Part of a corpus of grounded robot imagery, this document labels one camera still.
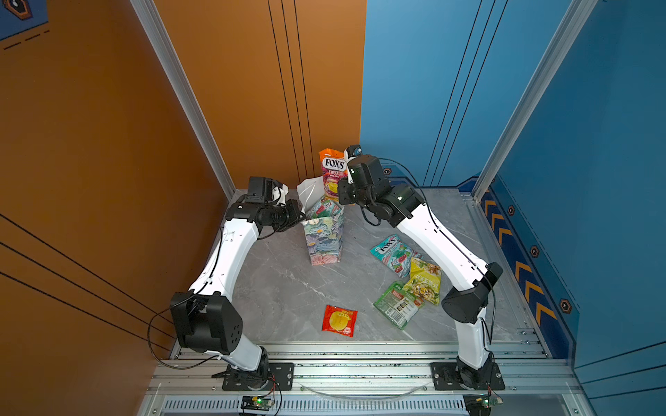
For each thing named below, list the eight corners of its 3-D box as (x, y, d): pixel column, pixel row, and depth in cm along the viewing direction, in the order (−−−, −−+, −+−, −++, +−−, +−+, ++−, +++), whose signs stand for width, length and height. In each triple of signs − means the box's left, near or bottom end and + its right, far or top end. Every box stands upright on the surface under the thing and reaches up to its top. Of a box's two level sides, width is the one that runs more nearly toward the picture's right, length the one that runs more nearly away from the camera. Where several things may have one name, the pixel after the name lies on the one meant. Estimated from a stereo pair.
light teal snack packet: (371, 254, 102) (371, 249, 99) (388, 236, 107) (389, 231, 105) (404, 279, 95) (406, 275, 92) (421, 259, 100) (423, 254, 98)
